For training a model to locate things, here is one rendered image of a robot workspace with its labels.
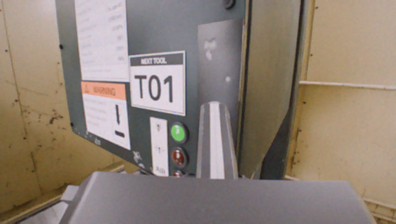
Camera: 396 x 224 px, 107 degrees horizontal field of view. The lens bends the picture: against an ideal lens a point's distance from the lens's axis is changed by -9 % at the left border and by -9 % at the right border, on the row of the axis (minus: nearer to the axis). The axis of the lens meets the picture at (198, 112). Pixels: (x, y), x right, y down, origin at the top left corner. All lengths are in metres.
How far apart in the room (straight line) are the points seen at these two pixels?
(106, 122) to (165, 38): 0.20
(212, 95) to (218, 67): 0.03
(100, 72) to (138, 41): 0.11
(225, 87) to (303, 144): 1.12
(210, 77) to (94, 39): 0.23
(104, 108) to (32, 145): 1.15
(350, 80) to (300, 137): 0.42
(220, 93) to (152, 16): 0.13
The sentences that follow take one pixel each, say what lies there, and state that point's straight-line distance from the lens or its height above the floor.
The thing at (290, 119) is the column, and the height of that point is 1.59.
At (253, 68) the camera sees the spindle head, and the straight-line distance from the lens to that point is 0.16.
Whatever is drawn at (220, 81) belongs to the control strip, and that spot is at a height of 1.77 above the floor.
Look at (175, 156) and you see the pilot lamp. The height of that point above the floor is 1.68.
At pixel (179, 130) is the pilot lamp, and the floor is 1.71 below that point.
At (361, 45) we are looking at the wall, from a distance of 1.21.
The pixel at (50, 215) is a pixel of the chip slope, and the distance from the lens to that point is 1.62.
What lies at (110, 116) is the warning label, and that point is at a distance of 0.32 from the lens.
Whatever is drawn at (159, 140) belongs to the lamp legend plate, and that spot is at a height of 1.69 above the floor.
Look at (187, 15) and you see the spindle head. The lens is 0.19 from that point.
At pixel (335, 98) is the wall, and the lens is 1.19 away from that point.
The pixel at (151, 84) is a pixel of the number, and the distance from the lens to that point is 0.22.
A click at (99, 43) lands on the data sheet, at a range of 0.32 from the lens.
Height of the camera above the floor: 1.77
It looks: 13 degrees down
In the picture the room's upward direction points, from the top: 1 degrees clockwise
